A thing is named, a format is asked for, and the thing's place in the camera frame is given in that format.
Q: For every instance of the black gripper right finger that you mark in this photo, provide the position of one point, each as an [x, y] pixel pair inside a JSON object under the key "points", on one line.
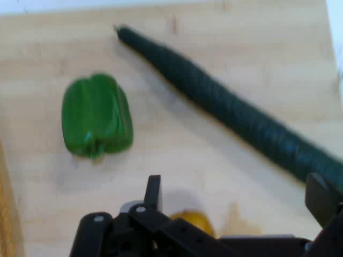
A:
{"points": [[321, 198]]}

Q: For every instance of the long dark green cucumber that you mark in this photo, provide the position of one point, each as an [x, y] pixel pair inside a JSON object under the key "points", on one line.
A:
{"points": [[214, 93]]}

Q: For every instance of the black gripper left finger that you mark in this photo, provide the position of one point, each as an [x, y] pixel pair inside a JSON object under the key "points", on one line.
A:
{"points": [[152, 192]]}

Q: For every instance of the wooden cutting board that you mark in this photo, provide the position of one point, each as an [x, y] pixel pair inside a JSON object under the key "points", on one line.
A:
{"points": [[241, 174]]}

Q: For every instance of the brown yellow potato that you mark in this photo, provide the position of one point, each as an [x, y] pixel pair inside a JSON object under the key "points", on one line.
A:
{"points": [[198, 219]]}

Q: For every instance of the green bell pepper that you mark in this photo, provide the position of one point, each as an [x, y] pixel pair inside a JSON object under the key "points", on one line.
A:
{"points": [[93, 115]]}

